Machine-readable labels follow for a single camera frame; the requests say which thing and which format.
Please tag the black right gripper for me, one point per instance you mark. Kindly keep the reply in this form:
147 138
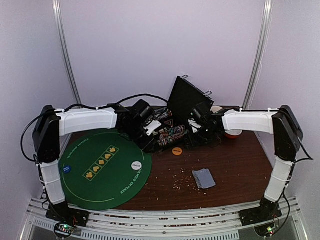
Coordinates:
194 139

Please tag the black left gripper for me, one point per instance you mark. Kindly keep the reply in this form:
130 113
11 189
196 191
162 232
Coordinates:
147 146

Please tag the black poker chip case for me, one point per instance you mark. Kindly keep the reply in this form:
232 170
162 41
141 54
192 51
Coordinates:
183 98

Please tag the orange big blind button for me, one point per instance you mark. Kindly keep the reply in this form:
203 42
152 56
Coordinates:
177 151

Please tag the white dealer button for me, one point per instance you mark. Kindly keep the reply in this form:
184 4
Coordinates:
136 165

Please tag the blue small blind button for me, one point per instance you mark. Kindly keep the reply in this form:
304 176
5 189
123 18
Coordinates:
66 169

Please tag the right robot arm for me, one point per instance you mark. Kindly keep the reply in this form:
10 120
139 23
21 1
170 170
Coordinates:
279 134

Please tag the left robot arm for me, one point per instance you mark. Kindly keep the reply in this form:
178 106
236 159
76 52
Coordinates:
57 129

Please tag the beige cup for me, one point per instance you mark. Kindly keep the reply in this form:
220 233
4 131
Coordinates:
216 109

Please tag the orange white bowl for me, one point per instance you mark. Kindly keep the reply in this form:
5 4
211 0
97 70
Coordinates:
232 134

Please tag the poker chip row right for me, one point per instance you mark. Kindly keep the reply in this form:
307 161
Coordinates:
171 136

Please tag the black red triangle token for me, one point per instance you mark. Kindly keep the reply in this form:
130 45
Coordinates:
169 123

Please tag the grey playing card deck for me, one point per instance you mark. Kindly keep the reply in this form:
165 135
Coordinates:
203 178

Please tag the green round poker mat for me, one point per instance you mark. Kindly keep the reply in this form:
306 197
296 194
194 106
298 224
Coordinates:
101 176

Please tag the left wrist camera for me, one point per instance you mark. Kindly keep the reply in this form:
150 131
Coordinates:
141 111

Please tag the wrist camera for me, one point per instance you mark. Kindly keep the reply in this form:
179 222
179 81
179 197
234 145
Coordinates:
201 113
141 111

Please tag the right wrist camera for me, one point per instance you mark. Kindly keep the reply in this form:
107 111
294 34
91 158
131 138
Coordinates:
201 113

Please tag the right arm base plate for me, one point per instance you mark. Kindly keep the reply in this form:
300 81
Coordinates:
257 215

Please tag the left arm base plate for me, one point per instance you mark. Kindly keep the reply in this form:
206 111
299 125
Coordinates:
75 217

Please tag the right aluminium post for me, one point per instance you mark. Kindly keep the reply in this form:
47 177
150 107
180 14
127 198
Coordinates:
261 47

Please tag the aluminium post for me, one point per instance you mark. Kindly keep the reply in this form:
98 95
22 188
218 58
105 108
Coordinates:
261 47
56 4

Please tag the left aluminium post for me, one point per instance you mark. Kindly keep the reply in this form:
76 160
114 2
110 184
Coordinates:
56 4

